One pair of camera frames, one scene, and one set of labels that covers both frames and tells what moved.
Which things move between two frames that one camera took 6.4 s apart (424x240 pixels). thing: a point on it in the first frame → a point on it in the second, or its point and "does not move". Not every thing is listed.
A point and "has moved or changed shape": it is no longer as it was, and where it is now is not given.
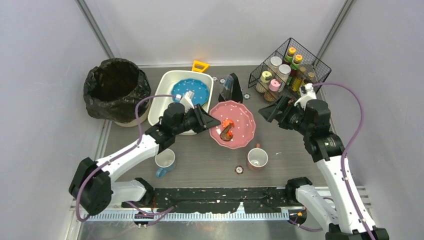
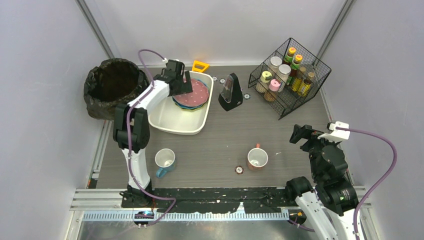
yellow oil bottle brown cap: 297,83 does not move
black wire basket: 284,72 does not move
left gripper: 199,117 → 183,85
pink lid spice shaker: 274,85 does not move
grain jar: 284,71 does not move
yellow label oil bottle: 311,77 has moved or changed shape
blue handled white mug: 165,161 does not move
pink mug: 257,157 does not move
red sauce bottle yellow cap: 294,69 does not move
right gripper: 280,110 → 305,134
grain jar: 275,62 does not move
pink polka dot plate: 244,124 → 198,96
